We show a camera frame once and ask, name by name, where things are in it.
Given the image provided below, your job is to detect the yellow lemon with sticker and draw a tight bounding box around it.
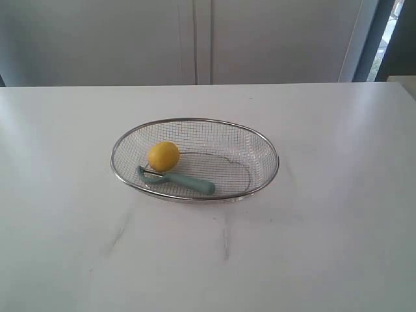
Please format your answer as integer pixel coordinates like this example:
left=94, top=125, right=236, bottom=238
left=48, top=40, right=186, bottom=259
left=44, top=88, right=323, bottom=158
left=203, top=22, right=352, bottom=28
left=148, top=142, right=180, bottom=172

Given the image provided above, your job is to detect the teal handled peeler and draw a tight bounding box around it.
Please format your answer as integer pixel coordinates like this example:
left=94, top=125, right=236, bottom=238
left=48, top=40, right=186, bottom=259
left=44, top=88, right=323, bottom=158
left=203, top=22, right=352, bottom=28
left=137, top=166, right=216, bottom=195

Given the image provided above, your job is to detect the oval wire mesh basket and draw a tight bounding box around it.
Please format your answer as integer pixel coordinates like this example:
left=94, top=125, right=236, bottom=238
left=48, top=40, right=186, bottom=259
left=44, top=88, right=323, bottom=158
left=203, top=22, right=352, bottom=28
left=110, top=118, right=280, bottom=202

